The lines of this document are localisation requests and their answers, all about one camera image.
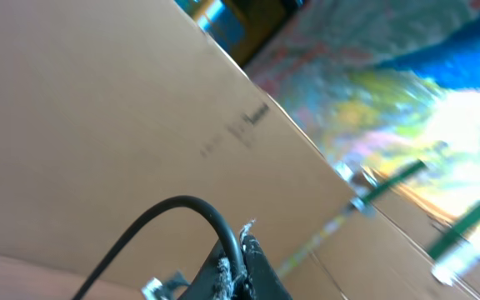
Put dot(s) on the brown cardboard panel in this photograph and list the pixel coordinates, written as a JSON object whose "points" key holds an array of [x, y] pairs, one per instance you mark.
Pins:
{"points": [[108, 107]]}

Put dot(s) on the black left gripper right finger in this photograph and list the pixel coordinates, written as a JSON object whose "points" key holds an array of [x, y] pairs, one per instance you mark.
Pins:
{"points": [[262, 283]]}

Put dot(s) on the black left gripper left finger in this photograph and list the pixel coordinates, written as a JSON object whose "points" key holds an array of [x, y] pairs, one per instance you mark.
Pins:
{"points": [[214, 281]]}

